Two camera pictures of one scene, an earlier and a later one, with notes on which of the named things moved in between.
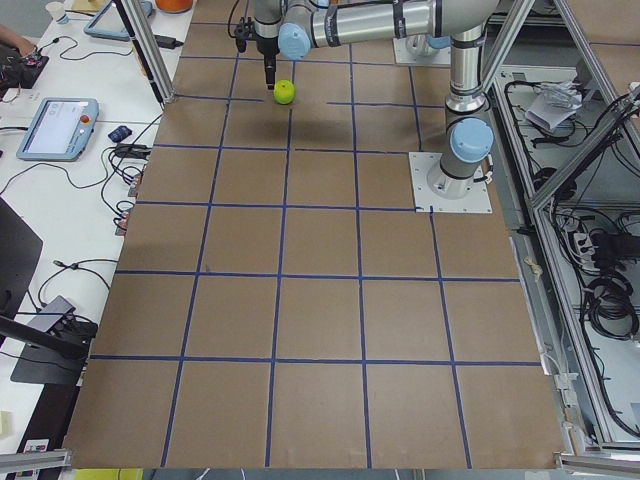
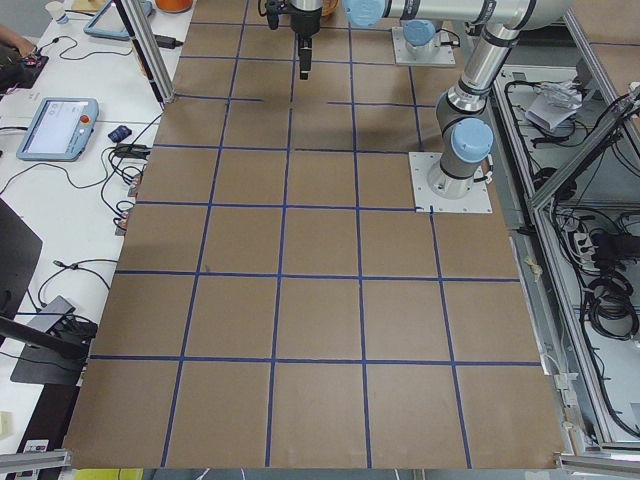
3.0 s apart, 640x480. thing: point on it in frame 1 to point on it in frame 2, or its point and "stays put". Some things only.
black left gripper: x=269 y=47 to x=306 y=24
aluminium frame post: x=142 y=33 stays put
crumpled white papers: x=553 y=103 stays put
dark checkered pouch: x=120 y=133 stays put
